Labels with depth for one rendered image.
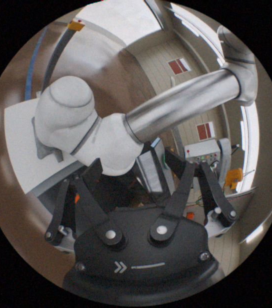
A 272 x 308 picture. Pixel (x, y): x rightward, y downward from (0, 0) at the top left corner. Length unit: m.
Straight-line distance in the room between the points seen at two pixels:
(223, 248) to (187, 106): 5.92
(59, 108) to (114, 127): 0.13
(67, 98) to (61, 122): 0.05
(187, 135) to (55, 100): 7.17
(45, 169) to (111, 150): 0.29
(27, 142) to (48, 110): 0.25
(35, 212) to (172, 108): 1.43
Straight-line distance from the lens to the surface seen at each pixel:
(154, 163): 1.09
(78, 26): 1.03
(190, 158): 1.07
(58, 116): 0.21
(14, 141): 0.46
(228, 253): 6.00
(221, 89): 0.30
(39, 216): 1.37
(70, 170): 0.47
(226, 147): 1.15
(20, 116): 0.50
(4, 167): 1.40
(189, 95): 0.24
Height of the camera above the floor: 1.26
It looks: 35 degrees down
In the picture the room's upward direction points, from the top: 76 degrees clockwise
